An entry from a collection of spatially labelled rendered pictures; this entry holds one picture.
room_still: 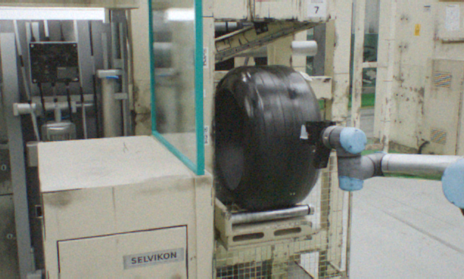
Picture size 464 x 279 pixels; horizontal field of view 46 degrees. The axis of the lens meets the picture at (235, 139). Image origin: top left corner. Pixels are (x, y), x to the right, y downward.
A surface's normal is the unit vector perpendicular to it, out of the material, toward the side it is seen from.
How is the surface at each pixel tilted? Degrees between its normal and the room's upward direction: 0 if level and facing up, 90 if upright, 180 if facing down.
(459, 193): 84
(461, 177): 84
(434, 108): 90
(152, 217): 90
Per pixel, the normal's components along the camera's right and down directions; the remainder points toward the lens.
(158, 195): 0.34, 0.19
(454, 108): -0.91, 0.08
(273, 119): 0.31, -0.23
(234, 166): 0.26, -0.48
